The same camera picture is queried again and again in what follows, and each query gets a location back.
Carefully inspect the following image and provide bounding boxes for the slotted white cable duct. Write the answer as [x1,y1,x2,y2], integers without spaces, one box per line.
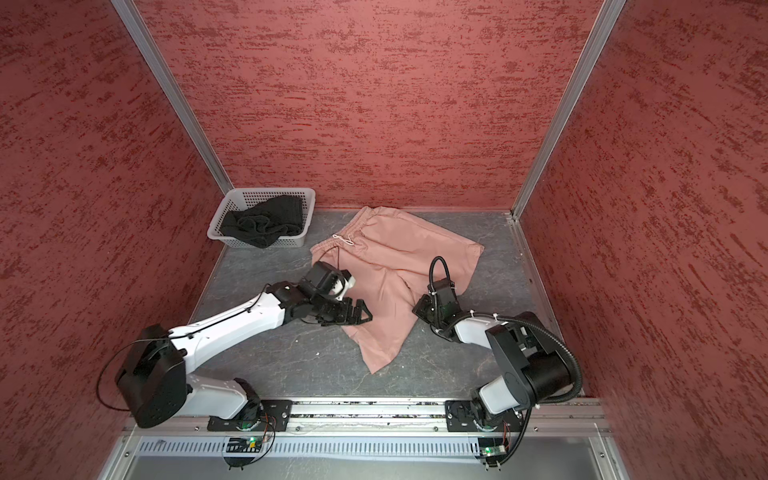
[136,436,479,461]

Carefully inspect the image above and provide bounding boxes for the circuit board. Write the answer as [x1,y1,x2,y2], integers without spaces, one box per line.
[477,437,508,461]
[224,437,263,456]

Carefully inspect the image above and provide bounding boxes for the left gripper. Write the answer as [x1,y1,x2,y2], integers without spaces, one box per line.
[310,293,373,327]

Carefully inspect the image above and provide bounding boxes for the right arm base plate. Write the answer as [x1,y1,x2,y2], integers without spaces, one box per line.
[444,399,523,433]

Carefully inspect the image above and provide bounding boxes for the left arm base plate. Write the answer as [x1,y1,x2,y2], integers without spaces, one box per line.
[207,400,293,433]

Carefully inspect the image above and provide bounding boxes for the right aluminium corner post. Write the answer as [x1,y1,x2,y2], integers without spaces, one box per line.
[511,0,626,222]

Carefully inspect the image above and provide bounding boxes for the left aluminium corner post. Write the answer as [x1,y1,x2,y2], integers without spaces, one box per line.
[111,0,233,194]

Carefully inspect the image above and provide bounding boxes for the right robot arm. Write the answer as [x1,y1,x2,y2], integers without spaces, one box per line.
[412,288,583,431]

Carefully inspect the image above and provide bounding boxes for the white plastic basket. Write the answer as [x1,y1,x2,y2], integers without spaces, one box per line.
[207,188,316,249]

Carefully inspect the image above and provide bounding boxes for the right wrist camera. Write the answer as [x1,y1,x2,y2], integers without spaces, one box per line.
[428,278,458,306]

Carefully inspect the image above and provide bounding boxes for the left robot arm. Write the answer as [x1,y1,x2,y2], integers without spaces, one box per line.
[115,262,374,431]

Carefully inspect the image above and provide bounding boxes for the aluminium corner post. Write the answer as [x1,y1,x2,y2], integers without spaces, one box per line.
[111,0,233,194]
[511,0,626,222]

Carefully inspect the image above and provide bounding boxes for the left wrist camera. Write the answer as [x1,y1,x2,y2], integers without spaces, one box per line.
[330,270,356,301]

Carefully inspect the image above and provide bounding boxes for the right circuit board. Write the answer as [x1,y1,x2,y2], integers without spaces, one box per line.
[477,437,508,461]

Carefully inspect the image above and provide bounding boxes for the black shorts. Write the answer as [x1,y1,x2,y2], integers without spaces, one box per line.
[220,195,304,249]

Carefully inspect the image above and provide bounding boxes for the left circuit board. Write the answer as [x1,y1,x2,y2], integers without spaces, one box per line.
[224,437,263,456]

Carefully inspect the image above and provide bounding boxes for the pink shorts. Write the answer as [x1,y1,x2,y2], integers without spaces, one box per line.
[311,207,484,374]

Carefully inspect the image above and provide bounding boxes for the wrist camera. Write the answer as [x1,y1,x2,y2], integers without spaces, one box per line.
[330,270,356,301]
[428,278,458,306]

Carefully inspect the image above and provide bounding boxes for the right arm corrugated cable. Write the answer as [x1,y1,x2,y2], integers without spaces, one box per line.
[473,313,584,467]

